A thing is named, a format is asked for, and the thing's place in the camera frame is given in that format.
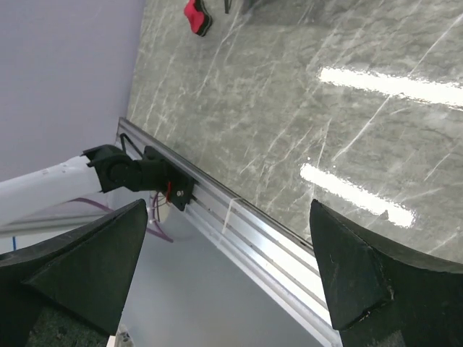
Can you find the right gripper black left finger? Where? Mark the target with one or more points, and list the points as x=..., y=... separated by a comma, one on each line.
x=70, y=290

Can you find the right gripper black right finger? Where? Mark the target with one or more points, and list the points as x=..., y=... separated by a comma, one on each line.
x=380, y=292

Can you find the red and black eraser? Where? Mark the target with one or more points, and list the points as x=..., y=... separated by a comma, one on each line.
x=198, y=17

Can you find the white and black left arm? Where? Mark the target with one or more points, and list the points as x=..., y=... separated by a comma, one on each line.
x=101, y=169

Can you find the aluminium front rail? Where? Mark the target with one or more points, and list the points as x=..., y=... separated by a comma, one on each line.
x=275, y=258

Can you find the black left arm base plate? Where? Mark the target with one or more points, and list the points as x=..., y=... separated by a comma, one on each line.
x=177, y=180

